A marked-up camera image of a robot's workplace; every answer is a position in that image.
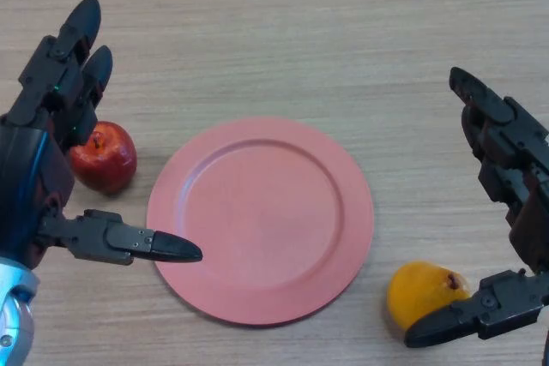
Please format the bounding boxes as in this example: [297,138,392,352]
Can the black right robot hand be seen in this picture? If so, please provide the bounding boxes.
[404,66,549,349]

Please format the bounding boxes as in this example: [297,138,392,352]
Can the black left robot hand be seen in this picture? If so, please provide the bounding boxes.
[0,0,203,273]

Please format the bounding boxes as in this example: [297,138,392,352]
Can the yellow pear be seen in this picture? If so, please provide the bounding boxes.
[386,260,473,332]

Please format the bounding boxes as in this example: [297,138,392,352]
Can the pink round plate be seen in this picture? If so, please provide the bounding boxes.
[146,116,375,327]

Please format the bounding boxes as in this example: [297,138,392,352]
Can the red apple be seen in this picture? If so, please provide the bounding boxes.
[68,120,138,195]

